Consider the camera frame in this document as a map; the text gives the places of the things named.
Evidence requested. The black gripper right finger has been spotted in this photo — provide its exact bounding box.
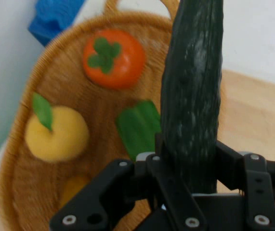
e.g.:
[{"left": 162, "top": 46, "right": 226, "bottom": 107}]
[{"left": 215, "top": 140, "right": 275, "bottom": 231}]

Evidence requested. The woven wicker basket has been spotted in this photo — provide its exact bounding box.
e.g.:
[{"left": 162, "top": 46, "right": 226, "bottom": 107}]
[{"left": 0, "top": 0, "right": 179, "bottom": 231}]

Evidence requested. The dark blue foam piece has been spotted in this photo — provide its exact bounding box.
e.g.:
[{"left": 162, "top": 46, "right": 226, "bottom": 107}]
[{"left": 27, "top": 0, "right": 85, "bottom": 47}]

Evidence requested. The dark green cucumber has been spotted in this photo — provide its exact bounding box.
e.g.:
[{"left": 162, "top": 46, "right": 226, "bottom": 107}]
[{"left": 159, "top": 0, "right": 225, "bottom": 194}]

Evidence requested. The wooden cutting board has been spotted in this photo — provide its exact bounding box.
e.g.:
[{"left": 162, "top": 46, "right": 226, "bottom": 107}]
[{"left": 215, "top": 69, "right": 275, "bottom": 210}]

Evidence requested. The green toy bell pepper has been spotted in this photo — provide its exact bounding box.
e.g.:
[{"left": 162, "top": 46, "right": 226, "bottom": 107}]
[{"left": 115, "top": 100, "right": 162, "bottom": 162}]

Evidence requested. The yellow toy apple with leaf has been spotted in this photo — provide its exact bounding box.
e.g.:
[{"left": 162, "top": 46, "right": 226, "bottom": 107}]
[{"left": 25, "top": 92, "right": 90, "bottom": 162}]

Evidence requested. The brown toy potato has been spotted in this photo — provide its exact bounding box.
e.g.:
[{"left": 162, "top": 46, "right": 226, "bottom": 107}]
[{"left": 59, "top": 175, "right": 90, "bottom": 208}]

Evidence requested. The orange toy persimmon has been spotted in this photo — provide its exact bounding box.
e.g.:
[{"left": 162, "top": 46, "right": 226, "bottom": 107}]
[{"left": 82, "top": 29, "right": 146, "bottom": 90}]

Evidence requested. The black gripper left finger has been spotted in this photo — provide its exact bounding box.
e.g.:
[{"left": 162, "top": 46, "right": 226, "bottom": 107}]
[{"left": 49, "top": 133, "right": 208, "bottom": 231}]

